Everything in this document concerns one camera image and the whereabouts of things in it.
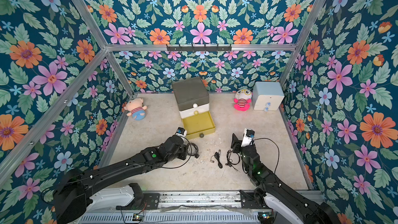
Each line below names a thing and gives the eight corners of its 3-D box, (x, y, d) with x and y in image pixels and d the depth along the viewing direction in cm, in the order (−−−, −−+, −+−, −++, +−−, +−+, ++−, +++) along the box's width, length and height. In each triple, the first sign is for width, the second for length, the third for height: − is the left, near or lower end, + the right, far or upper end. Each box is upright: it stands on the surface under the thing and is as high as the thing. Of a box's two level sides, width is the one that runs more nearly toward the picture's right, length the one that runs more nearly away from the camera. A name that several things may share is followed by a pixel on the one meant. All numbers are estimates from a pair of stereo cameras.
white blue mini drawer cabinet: (252, 112, 111) (257, 97, 99) (248, 91, 125) (252, 75, 113) (277, 112, 111) (286, 97, 99) (270, 91, 125) (276, 75, 113)
